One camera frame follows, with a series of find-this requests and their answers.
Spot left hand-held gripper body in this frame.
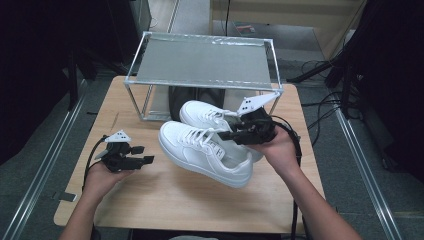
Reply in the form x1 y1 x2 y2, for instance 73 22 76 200
94 129 144 173

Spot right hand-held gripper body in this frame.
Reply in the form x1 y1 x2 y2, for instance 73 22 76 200
233 92 281 146

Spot white sneaker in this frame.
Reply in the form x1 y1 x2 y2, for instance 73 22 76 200
158 120 254 189
179 100 264 163

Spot black leather shoe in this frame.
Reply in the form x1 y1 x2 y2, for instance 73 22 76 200
168 85 198 122

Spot metal frame shoe rack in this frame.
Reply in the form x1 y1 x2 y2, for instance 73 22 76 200
123 31 285 122

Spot person's left hand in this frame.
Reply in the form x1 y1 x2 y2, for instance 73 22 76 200
82 161 134 201

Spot person's right hand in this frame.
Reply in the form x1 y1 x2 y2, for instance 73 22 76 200
246 125 301 178

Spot grey tape strip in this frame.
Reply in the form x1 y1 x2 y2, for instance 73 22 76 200
51 191 78 203

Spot black stand leg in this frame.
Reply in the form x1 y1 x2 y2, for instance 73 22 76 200
286 59 338 84

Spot red and white booklet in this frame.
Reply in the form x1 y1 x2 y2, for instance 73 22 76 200
234 24 258 35

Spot left hand-held gripper cable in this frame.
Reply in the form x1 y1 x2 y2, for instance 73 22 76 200
82 135 109 188

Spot hand-held gripper cable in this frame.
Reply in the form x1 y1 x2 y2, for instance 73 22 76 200
271 114 303 240
82 135 109 188

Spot black floor cables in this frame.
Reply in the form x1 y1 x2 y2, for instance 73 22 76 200
299 59 348 132

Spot silver floor rail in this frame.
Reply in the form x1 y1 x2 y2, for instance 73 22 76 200
333 106 403 240
0 79 89 240

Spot right hand-held gripper cable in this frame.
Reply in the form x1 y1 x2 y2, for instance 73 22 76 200
271 114 303 240

